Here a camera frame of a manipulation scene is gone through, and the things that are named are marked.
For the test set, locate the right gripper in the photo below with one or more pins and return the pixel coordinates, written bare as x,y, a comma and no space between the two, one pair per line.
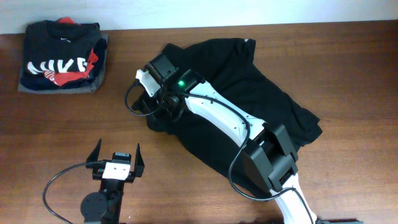
160,109

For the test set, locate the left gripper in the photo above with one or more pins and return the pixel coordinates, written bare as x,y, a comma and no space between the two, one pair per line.
138,168

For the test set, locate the black t-shirt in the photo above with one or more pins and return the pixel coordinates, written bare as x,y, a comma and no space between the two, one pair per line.
228,65

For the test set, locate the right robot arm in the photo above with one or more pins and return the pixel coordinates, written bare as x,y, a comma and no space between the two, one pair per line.
268,154

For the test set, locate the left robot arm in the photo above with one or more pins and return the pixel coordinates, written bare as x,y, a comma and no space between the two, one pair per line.
104,206

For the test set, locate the grey folded shirt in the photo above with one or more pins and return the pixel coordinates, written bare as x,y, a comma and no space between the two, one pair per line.
88,84

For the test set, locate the red folded shirt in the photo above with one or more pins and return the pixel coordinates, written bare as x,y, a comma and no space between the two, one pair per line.
68,50

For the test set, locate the navy folded shirt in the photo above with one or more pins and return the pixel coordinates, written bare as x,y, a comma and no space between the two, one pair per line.
46,77

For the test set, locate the black Nike folded shirt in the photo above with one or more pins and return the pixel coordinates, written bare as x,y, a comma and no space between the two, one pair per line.
32,43

